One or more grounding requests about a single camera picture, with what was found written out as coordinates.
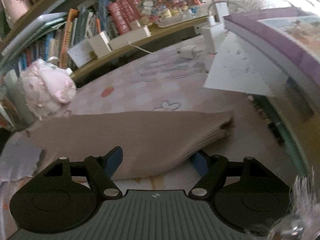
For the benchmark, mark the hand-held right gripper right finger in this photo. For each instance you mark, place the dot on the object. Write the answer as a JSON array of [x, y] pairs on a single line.
[[200, 162]]

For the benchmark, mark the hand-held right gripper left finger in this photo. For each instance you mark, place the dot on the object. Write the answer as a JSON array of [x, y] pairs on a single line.
[[113, 162]]

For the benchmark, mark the beige knit garment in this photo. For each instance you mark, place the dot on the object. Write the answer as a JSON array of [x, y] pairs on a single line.
[[125, 135]]

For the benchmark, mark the lavender knit garment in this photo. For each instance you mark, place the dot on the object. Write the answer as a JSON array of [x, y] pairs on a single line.
[[20, 160]]

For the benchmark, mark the printed pink desk mat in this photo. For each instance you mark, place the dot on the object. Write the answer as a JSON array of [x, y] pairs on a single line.
[[140, 97]]

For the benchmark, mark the white paper sheet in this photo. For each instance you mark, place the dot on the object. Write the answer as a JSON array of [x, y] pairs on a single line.
[[235, 67]]

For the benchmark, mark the pink plush toy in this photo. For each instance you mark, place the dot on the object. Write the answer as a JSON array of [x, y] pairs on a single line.
[[47, 85]]

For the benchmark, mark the small white charger plug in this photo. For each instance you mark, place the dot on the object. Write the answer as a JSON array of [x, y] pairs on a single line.
[[188, 52]]

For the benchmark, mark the pale fluffy fur trim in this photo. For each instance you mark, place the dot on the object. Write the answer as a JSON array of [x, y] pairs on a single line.
[[305, 205]]

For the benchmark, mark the white card stand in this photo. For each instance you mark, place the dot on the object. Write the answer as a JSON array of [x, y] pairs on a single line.
[[80, 53]]

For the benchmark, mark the white pen holder box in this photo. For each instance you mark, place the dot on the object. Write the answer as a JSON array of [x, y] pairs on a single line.
[[100, 43]]

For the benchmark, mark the long white box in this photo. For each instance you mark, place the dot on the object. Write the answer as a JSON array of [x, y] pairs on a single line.
[[130, 37]]

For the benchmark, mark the large white power adapter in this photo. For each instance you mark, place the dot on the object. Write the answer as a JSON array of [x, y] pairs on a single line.
[[212, 36]]

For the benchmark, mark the row of shelf books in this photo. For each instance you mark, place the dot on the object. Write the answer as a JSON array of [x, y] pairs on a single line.
[[62, 42]]

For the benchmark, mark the white bookshelf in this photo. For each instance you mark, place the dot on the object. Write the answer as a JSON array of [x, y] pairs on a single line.
[[175, 27]]

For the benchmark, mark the purple edged book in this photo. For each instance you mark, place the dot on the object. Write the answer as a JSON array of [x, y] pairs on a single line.
[[275, 37]]

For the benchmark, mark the pink floral box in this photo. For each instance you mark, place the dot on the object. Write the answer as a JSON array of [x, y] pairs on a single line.
[[15, 0]]

